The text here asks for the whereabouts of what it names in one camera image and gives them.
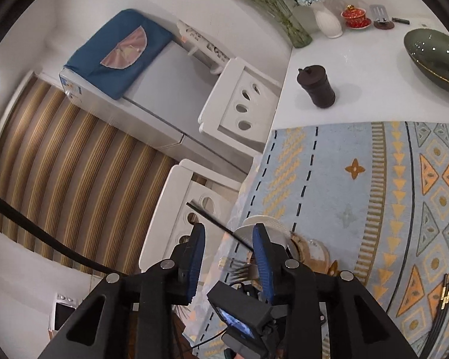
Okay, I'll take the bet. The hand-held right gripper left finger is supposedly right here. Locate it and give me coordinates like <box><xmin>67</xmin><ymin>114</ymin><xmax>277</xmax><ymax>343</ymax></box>
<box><xmin>37</xmin><ymin>223</ymin><xmax>206</xmax><ymax>359</ymax></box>

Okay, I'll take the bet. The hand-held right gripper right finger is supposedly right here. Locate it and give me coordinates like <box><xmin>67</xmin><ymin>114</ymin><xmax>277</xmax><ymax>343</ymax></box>
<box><xmin>252</xmin><ymin>223</ymin><xmax>416</xmax><ymax>359</ymax></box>

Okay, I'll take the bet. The silver fork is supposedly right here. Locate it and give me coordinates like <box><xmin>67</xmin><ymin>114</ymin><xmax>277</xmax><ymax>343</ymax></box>
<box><xmin>227</xmin><ymin>256</ymin><xmax>263</xmax><ymax>282</ymax></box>

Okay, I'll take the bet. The white dining chair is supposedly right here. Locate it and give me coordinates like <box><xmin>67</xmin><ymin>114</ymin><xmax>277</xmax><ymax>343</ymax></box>
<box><xmin>139</xmin><ymin>159</ymin><xmax>244</xmax><ymax>273</ymax></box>
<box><xmin>198</xmin><ymin>57</ymin><xmax>285</xmax><ymax>146</ymax></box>

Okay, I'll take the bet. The blue patterned table mat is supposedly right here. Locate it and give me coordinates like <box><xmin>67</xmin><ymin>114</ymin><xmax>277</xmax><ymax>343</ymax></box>
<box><xmin>187</xmin><ymin>121</ymin><xmax>449</xmax><ymax>359</ymax></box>

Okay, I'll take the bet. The white refrigerator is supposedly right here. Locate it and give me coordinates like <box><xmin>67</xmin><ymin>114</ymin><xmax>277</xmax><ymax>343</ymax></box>
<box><xmin>59</xmin><ymin>41</ymin><xmax>257</xmax><ymax>174</ymax></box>

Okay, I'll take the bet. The dark brown clay pot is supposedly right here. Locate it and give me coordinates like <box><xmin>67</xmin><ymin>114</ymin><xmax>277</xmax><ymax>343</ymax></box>
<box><xmin>297</xmin><ymin>65</ymin><xmax>336</xmax><ymax>109</ymax></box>

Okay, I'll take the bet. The white storage rack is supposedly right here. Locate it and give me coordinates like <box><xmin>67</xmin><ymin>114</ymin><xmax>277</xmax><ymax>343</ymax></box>
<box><xmin>177</xmin><ymin>20</ymin><xmax>233</xmax><ymax>75</ymax></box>

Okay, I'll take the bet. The blue fridge cover cloth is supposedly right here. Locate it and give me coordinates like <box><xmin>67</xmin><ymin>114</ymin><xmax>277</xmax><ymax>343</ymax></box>
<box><xmin>65</xmin><ymin>8</ymin><xmax>175</xmax><ymax>101</ymax></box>

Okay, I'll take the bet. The clear glass vase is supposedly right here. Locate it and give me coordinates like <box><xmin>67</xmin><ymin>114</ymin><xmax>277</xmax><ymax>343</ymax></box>
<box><xmin>262</xmin><ymin>0</ymin><xmax>313</xmax><ymax>48</ymax></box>

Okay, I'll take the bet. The white ceramic vase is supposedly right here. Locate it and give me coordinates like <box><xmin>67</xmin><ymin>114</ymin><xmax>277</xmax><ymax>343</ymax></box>
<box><xmin>313</xmin><ymin>5</ymin><xmax>344</xmax><ymax>39</ymax></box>

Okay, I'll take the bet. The red lidded teacup with saucer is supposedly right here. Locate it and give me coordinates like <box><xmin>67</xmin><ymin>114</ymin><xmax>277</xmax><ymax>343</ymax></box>
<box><xmin>340</xmin><ymin>4</ymin><xmax>373</xmax><ymax>31</ymax></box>

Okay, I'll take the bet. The dark green ceramic bowl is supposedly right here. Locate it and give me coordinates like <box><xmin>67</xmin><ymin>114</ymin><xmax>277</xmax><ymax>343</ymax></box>
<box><xmin>403</xmin><ymin>28</ymin><xmax>449</xmax><ymax>97</ymax></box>

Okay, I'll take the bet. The silver holder on wooden base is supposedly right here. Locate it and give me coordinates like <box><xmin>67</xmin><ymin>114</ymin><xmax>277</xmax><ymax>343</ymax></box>
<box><xmin>370</xmin><ymin>4</ymin><xmax>395</xmax><ymax>30</ymax></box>

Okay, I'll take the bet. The black cable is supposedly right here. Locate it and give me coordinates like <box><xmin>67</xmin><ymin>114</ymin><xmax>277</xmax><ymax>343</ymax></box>
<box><xmin>0</xmin><ymin>189</ymin><xmax>115</xmax><ymax>274</ymax></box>

